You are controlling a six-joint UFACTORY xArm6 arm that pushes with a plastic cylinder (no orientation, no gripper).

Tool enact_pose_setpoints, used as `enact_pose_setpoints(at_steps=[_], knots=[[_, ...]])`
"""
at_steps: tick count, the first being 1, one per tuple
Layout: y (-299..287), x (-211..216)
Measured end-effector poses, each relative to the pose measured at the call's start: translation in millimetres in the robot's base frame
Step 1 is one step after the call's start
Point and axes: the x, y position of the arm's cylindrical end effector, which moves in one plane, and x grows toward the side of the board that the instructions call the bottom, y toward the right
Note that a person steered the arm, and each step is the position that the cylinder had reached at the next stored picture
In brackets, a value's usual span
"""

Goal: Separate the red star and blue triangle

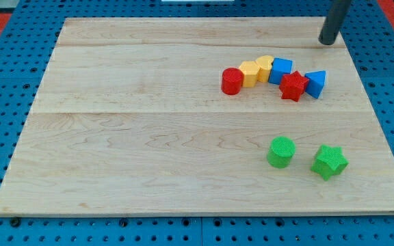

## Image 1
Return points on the blue triangle block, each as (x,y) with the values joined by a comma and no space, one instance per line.
(316,84)

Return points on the green cylinder block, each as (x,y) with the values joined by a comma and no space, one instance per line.
(281,152)

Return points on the red star block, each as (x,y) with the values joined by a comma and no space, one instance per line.
(293,86)

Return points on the green star block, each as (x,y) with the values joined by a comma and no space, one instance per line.
(329,161)

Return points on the yellow hexagon block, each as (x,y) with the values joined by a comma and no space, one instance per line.
(250,70)

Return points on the red cylinder block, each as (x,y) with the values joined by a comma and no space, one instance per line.
(232,79)

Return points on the blue cube block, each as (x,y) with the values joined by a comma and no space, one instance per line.
(280,67)

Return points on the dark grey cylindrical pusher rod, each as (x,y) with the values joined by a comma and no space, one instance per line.
(333,22)

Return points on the light wooden board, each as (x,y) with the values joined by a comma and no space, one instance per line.
(130,120)

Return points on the yellow heart block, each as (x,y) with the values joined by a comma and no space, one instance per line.
(265,67)

